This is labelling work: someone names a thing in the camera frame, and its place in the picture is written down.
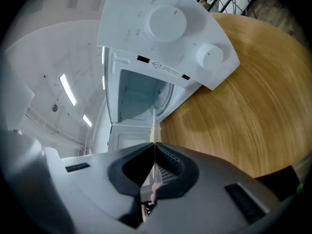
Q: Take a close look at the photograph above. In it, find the large white microwave knob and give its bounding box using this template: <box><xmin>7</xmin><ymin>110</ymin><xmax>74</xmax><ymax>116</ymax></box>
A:
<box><xmin>148</xmin><ymin>4</ymin><xmax>188</xmax><ymax>43</ymax></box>

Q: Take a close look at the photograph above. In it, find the white microwave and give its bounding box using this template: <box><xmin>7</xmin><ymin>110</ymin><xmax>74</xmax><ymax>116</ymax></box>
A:
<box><xmin>97</xmin><ymin>0</ymin><xmax>241</xmax><ymax>156</ymax></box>

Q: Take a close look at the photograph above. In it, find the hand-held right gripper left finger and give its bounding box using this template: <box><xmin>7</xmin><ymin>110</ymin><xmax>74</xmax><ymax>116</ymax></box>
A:
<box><xmin>1</xmin><ymin>129</ymin><xmax>156</xmax><ymax>234</ymax></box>

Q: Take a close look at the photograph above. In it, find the small white microwave knob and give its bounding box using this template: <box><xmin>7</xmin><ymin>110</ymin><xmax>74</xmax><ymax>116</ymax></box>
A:
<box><xmin>196</xmin><ymin>43</ymin><xmax>224</xmax><ymax>71</ymax></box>

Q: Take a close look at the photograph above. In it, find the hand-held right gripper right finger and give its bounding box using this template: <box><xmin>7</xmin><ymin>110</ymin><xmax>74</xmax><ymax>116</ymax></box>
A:
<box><xmin>136</xmin><ymin>142</ymin><xmax>283</xmax><ymax>234</ymax></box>

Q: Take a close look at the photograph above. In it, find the glass microwave turntable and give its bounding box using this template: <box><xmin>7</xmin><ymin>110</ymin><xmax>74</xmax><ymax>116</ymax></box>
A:
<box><xmin>151</xmin><ymin>78</ymin><xmax>175</xmax><ymax>110</ymax></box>

